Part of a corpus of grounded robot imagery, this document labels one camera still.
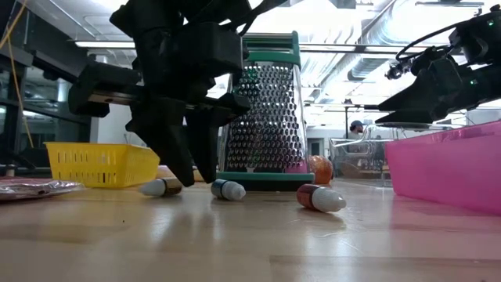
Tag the red snack packet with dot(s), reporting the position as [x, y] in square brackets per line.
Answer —
[35, 188]

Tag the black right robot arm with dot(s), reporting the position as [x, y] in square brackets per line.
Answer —
[481, 39]

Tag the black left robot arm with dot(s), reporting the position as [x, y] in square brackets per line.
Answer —
[156, 15]

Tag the black ceiling spotlight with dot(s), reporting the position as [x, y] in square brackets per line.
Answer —
[397, 70]

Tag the long ceiling light bar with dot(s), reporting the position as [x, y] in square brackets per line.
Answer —
[105, 44]

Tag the yellow plastic basket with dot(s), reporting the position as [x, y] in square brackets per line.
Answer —
[98, 164]

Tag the pink plastic tray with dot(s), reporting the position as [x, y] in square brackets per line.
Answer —
[450, 168]

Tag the person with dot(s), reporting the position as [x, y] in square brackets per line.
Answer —
[357, 127]

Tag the silver air duct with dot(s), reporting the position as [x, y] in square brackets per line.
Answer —
[368, 68]

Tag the blue dropper bottle white cap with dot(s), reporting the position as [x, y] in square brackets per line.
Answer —
[229, 190]

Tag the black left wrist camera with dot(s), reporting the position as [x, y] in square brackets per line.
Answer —
[203, 51]

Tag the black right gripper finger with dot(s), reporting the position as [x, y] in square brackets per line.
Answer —
[415, 100]
[415, 116]

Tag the black framed glass partition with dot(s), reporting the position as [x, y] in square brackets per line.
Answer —
[47, 58]

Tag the red dropper bottle white cap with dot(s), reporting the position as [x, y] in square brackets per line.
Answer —
[325, 199]

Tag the black dropper bottle white cap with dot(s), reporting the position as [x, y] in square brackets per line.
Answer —
[156, 188]

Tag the clear plastic container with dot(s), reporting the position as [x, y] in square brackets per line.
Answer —
[352, 156]

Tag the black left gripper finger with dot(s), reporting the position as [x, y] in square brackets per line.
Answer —
[203, 141]
[164, 133]

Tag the sugared long bread roll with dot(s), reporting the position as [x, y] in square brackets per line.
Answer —
[323, 170]

